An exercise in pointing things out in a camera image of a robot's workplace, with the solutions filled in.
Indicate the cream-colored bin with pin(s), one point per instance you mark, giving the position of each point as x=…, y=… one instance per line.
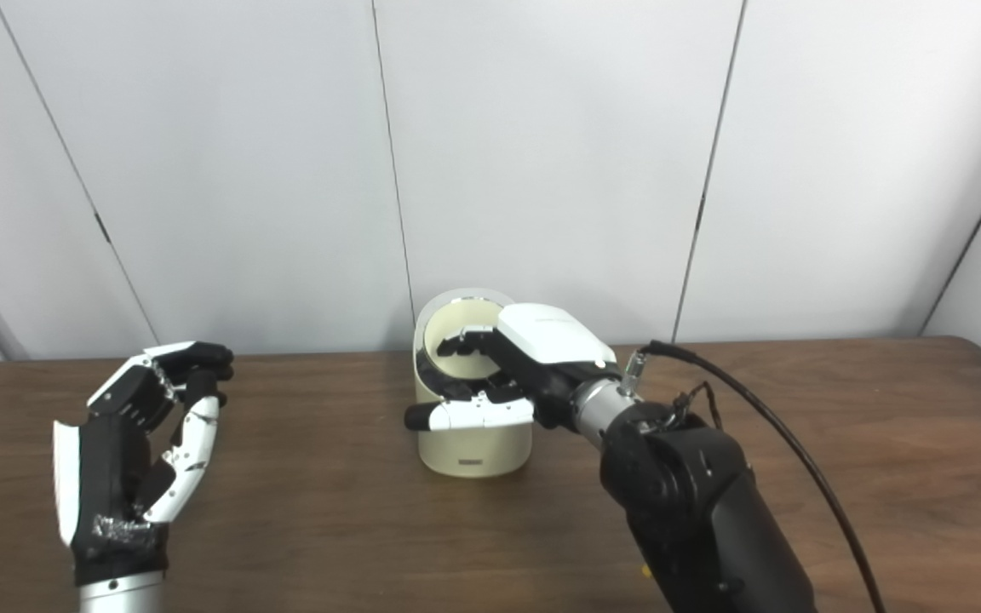
x=473, y=451

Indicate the black wall panel clip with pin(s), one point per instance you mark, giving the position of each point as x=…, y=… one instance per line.
x=102, y=227

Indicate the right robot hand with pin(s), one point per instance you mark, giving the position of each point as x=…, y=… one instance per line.
x=554, y=336

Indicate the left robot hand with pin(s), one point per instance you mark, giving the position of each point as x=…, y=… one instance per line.
x=103, y=468

